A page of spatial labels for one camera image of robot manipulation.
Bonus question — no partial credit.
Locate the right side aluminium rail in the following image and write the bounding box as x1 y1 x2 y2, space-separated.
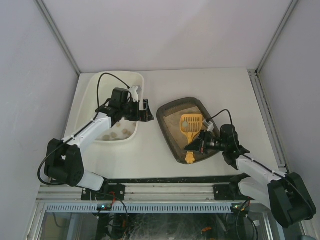
247 69 289 172

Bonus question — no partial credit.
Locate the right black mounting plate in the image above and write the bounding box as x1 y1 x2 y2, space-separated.
213 184 249 201

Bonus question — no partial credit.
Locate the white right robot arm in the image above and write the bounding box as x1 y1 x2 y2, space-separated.
184 124 317 229

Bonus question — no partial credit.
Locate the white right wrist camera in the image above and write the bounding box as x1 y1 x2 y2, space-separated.
202 119 215 132

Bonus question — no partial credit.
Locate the yellow litter scoop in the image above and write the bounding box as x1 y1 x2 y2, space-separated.
179 113 203 164

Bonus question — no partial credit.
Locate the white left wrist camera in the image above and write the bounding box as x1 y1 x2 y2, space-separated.
128 85 142 103

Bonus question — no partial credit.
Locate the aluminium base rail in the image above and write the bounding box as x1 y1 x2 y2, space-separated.
35 181 309 203

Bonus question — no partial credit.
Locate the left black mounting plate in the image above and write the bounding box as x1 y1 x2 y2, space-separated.
81 184 126 201

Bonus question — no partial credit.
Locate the left aluminium frame post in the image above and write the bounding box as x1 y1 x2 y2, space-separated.
33 0 82 77

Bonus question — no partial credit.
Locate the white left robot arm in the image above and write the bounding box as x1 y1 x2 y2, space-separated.
39 85 154 192

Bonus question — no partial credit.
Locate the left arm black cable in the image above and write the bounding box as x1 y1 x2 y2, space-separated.
96 72 131 108

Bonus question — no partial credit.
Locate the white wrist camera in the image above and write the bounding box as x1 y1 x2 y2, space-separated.
128 85 142 103
202 119 215 132

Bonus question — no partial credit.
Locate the black mounting plate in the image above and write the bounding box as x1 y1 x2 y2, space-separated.
213 184 249 201
81 184 126 201

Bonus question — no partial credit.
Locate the dark brown litter box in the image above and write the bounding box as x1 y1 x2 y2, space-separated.
156 97 211 165

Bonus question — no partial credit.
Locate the white plastic bin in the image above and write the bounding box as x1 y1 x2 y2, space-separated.
72 71 145 144

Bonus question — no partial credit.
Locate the right aluminium frame post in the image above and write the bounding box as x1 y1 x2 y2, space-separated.
255 0 300 75

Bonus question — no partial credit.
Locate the aluminium frame post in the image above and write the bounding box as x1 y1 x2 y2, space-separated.
33 0 82 77
255 0 300 75

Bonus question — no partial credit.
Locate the grey slotted cable duct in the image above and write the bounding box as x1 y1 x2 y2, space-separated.
46 202 233 214

